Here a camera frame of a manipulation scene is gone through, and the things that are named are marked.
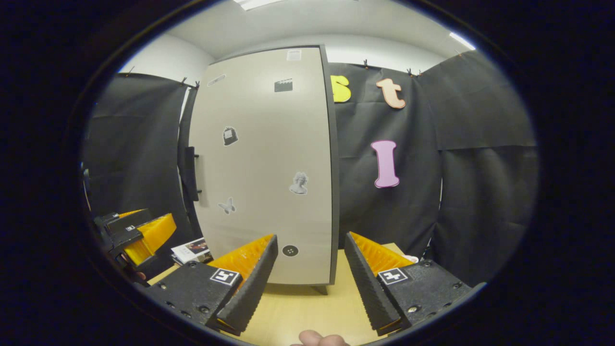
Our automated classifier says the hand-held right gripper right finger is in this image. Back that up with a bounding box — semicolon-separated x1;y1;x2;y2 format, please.
344;232;474;337

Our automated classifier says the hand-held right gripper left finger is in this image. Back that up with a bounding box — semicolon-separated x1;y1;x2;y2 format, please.
144;234;279;337

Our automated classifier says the black cabinet door handle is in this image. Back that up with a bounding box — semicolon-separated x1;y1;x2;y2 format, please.
178;146;202;202

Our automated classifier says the grey cabinet door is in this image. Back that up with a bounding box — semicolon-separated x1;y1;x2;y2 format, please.
188;47;334;285

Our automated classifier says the white cover book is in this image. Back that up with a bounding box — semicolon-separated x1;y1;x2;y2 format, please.
171;237;211;264

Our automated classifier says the black backdrop cloth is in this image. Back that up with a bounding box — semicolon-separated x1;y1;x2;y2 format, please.
81;50;539;289

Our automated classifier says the ceiling light panel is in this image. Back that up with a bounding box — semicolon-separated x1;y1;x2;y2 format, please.
233;0;284;11

